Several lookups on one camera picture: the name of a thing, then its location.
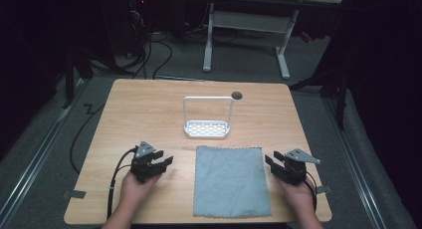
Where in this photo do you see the grey cloth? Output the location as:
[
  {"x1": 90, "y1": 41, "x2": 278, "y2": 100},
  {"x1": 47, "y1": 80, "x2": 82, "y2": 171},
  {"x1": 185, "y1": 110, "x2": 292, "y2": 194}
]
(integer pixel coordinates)
[{"x1": 192, "y1": 144, "x2": 273, "y2": 220}]

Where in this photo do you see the bundle of black floor cables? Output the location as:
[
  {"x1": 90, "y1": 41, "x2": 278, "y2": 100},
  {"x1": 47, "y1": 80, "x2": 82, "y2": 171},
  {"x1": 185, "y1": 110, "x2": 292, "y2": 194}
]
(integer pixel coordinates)
[{"x1": 89, "y1": 9, "x2": 174, "y2": 81}]

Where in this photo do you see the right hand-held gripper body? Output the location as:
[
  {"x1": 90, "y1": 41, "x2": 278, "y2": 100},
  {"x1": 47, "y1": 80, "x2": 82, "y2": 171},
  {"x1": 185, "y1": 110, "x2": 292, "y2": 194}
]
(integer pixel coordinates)
[{"x1": 271, "y1": 147, "x2": 321, "y2": 186}]

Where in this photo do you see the black floor cable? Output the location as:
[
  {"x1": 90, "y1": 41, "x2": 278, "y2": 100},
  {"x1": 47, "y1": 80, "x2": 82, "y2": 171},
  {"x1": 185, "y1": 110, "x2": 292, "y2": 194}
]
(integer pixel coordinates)
[{"x1": 69, "y1": 103, "x2": 106, "y2": 175}]

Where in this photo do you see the black metal stand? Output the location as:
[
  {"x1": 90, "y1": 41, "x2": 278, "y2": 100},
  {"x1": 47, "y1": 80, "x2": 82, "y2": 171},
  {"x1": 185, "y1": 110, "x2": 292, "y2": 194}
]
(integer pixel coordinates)
[
  {"x1": 335, "y1": 69, "x2": 350, "y2": 131},
  {"x1": 62, "y1": 49, "x2": 77, "y2": 110}
]

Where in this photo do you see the metal floor rail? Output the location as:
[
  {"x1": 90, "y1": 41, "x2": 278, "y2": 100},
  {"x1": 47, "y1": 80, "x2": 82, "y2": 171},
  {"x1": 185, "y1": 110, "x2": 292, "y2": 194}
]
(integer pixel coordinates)
[
  {"x1": 322, "y1": 98, "x2": 389, "y2": 229},
  {"x1": 0, "y1": 79, "x2": 88, "y2": 220}
]

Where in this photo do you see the person's right hand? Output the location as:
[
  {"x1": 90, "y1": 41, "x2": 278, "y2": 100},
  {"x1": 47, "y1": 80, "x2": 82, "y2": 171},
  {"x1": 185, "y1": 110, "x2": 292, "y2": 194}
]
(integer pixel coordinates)
[{"x1": 277, "y1": 176, "x2": 317, "y2": 211}]

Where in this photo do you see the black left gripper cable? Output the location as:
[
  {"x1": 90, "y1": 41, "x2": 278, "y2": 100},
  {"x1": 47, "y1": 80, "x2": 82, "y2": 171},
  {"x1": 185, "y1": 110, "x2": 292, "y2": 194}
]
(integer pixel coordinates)
[{"x1": 105, "y1": 146, "x2": 139, "y2": 220}]

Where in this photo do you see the grey tape piece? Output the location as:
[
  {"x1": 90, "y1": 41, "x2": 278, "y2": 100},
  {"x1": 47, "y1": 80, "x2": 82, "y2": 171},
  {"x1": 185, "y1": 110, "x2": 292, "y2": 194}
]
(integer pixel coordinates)
[
  {"x1": 315, "y1": 184, "x2": 333, "y2": 195},
  {"x1": 62, "y1": 188, "x2": 88, "y2": 200}
]

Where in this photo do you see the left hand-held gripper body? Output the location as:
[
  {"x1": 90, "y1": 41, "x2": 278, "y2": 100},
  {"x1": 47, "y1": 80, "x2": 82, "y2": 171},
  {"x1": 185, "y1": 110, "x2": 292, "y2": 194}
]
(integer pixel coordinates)
[{"x1": 129, "y1": 140, "x2": 164, "y2": 184}]

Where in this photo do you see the white rack with handle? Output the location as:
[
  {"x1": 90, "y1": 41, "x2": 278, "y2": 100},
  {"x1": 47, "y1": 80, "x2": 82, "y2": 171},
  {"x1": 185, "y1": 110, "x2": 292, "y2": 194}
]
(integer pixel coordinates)
[{"x1": 182, "y1": 95, "x2": 236, "y2": 139}]

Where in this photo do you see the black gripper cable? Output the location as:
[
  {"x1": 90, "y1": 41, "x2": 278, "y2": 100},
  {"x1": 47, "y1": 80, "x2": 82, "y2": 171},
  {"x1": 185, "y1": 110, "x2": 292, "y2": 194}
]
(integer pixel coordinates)
[
  {"x1": 304, "y1": 170, "x2": 318, "y2": 213},
  {"x1": 105, "y1": 146, "x2": 139, "y2": 220}
]

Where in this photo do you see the white-legged desk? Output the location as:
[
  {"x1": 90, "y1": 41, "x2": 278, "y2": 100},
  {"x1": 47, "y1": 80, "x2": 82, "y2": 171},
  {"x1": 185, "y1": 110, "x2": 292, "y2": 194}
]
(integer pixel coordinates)
[{"x1": 201, "y1": 0, "x2": 343, "y2": 81}]

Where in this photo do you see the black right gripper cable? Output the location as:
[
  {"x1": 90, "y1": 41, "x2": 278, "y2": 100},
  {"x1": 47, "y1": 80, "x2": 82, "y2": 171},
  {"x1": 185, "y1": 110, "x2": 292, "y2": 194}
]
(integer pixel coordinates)
[{"x1": 304, "y1": 170, "x2": 318, "y2": 213}]

